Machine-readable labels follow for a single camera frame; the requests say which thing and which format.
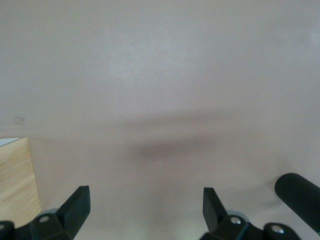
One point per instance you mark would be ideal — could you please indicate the light wooden drawer cabinet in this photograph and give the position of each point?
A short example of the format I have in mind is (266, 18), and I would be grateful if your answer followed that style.
(15, 180)

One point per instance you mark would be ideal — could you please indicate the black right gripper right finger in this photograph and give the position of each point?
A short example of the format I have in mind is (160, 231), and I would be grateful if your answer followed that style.
(212, 212)

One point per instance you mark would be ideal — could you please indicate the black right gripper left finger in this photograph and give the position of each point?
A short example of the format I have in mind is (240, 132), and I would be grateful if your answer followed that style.
(75, 212)

